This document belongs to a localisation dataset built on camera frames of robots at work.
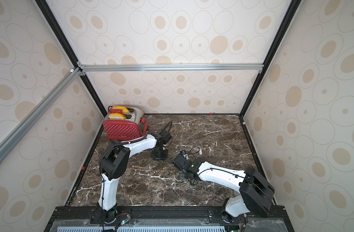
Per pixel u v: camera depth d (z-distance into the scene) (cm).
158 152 82
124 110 95
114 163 53
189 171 59
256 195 42
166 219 73
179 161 64
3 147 52
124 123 92
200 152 97
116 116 91
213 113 124
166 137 81
